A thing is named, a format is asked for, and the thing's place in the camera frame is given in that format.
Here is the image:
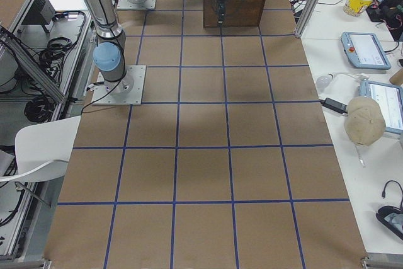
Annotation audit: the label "black phone on table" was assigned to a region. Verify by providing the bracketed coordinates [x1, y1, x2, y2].
[376, 206, 402, 239]

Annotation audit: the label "black power adapter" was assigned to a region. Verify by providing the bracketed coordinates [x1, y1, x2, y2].
[320, 98, 348, 115]

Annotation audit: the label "blue teach pendant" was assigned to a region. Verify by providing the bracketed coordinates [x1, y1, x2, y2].
[341, 32, 391, 71]
[359, 80, 402, 134]

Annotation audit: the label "coiled black cables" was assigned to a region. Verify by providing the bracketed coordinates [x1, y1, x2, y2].
[39, 37, 74, 76]

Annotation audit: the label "beige baseball cap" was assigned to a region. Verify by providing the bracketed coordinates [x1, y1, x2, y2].
[344, 96, 386, 146]

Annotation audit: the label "dark brown wooden drawer box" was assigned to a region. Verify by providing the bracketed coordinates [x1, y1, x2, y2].
[203, 0, 265, 28]

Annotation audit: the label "upper blue teach pendant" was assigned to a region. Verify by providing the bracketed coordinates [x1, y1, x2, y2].
[341, 32, 391, 71]

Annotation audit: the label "lower blue teach pendant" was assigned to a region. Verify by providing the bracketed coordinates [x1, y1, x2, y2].
[359, 80, 402, 134]

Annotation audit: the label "white light bulb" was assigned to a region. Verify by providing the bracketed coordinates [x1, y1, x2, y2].
[315, 74, 334, 90]

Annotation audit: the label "white plastic chair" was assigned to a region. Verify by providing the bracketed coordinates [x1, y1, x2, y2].
[1, 116, 81, 183]

